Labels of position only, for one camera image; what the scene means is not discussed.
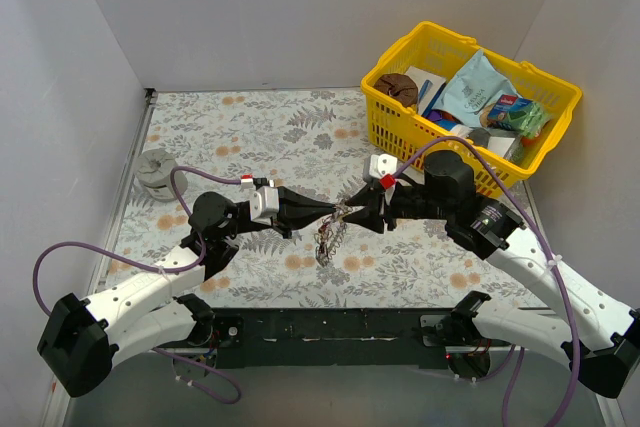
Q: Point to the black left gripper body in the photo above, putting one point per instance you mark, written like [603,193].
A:
[280,210]

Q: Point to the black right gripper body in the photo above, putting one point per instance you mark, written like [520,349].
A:
[378,208]

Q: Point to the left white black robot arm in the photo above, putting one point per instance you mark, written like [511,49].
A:
[85,338]

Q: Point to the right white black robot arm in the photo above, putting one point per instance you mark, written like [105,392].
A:
[589,330]

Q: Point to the yellow plastic shopping basket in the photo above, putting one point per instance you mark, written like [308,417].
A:
[499,158]

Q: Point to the floral patterned table mat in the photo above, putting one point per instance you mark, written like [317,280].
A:
[315,143]

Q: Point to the grey tape roll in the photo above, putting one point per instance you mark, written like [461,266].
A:
[152,169]

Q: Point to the brown round bread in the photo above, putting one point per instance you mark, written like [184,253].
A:
[399,87]

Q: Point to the white box in basket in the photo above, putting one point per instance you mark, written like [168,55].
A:
[430,87]

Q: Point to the light blue chips bag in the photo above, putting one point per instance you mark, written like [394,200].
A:
[472,88]

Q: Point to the green wrapped package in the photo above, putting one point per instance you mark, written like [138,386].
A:
[523,116]

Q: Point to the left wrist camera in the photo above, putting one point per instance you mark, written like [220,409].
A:
[264,205]

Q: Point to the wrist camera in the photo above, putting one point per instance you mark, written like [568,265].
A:
[380,168]
[264,205]

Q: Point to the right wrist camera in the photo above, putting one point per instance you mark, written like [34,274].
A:
[380,168]

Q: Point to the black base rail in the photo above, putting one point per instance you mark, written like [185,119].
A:
[306,337]

